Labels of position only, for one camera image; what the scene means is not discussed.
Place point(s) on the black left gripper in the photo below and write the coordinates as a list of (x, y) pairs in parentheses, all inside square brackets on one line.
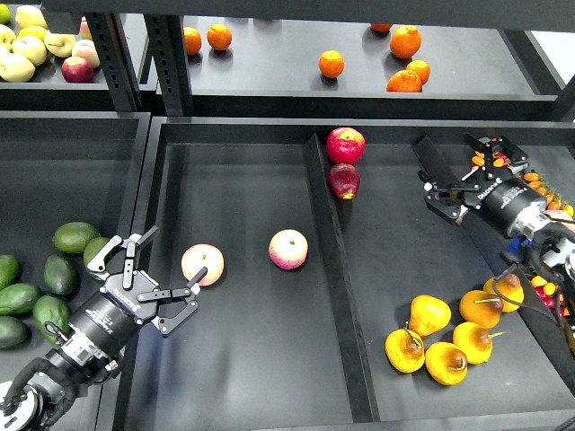
[(128, 300)]

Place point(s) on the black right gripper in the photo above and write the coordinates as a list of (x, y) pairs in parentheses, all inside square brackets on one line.
[(499, 196)]

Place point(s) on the dark green avocado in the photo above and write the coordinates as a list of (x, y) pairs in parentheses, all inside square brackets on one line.
[(60, 276)]

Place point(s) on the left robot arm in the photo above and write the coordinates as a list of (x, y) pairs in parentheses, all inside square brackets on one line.
[(47, 387)]

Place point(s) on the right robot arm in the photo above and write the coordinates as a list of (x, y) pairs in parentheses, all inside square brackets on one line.
[(549, 253)]

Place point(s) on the light green avocado right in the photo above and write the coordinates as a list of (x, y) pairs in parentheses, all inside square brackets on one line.
[(93, 247)]

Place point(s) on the light green avocado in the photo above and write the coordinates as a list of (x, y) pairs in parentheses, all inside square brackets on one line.
[(93, 247), (73, 237)]

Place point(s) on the light green avocado back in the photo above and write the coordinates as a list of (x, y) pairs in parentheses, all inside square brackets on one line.
[(73, 237)]

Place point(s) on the green avocado front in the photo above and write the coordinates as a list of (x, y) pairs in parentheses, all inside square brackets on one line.
[(54, 309)]

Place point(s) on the yellow pear with brown spot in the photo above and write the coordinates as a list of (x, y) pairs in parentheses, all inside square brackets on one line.
[(482, 308)]

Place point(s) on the green avocado middle left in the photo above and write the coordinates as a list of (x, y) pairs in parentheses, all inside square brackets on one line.
[(18, 299)]

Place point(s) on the green avocado left edge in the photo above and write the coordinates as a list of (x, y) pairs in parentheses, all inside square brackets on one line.
[(9, 270)]

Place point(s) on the green avocado lower left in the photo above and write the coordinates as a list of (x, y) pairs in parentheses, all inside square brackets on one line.
[(13, 332)]

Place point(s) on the pink apple left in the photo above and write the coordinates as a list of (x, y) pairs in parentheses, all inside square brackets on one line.
[(203, 255)]

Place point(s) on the pink apple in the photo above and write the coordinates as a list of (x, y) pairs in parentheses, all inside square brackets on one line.
[(203, 255), (288, 249)]

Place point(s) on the cherry tomato bunch upper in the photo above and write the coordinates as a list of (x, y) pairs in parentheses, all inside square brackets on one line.
[(498, 152)]

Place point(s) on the cherry tomato bunch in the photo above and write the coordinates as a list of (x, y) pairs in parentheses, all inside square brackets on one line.
[(551, 296), (498, 152)]

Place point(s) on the orange front right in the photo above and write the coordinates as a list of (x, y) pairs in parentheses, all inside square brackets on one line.
[(404, 81)]

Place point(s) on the orange small right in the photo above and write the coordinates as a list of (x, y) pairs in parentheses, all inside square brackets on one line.
[(421, 68)]

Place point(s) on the bright red apple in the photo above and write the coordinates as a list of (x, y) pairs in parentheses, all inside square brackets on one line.
[(345, 145)]

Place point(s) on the dark red apple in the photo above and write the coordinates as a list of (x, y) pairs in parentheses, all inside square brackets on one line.
[(344, 180)]

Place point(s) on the pink apple centre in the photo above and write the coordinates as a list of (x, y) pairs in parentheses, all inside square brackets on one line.
[(288, 249)]

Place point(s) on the orange cherry tomato vine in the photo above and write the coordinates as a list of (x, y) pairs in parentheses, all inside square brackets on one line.
[(554, 200)]

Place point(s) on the pink apple right edge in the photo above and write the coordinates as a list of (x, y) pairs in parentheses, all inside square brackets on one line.
[(558, 214)]

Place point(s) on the black left tray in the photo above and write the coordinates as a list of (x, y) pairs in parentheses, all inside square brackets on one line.
[(59, 167)]

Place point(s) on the black tray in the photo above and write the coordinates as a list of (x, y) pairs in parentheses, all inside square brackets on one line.
[(59, 167), (262, 352)]

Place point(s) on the large orange upper right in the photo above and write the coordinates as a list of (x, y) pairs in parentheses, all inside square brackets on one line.
[(405, 41)]

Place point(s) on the black centre tray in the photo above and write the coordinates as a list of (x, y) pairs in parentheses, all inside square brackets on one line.
[(262, 352)]

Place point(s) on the orange under top bar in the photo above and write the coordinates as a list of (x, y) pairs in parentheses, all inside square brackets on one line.
[(381, 27)]

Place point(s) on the orange centre shelf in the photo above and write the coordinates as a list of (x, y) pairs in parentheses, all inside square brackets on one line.
[(331, 64)]

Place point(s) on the cherry tomato bunch lower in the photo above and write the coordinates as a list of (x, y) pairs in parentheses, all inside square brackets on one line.
[(551, 296)]

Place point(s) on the black tray divider right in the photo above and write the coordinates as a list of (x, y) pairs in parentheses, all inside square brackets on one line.
[(552, 331)]

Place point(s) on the black tray divider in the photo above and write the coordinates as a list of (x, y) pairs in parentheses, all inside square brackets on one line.
[(552, 331), (352, 346)]

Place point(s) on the black tray divider left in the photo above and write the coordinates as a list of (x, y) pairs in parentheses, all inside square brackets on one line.
[(352, 346)]

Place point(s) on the black left back shelf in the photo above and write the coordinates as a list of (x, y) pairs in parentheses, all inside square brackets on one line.
[(48, 91)]

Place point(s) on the red apple on shelf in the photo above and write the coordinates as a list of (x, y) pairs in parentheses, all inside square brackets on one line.
[(77, 70)]

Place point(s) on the black shelf upright right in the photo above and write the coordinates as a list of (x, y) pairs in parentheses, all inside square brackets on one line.
[(167, 44)]

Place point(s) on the black shelf upright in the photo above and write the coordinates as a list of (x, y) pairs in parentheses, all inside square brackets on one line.
[(111, 45), (167, 44)]

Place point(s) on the black shelf upright left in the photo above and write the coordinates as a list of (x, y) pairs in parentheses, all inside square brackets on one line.
[(111, 45)]

